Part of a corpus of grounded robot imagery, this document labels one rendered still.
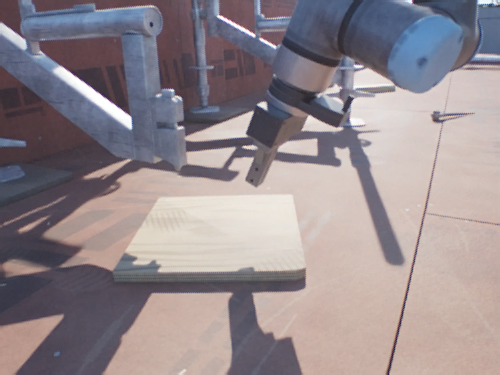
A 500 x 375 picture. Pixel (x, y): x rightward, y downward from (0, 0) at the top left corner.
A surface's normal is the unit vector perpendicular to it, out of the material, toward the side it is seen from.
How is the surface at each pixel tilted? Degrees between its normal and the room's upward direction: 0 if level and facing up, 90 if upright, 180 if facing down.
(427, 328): 0
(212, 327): 0
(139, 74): 90
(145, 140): 90
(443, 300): 0
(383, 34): 79
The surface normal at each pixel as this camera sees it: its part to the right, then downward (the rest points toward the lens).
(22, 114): 0.89, 0.14
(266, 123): -0.47, 0.34
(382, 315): -0.04, -0.93
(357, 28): -0.70, 0.25
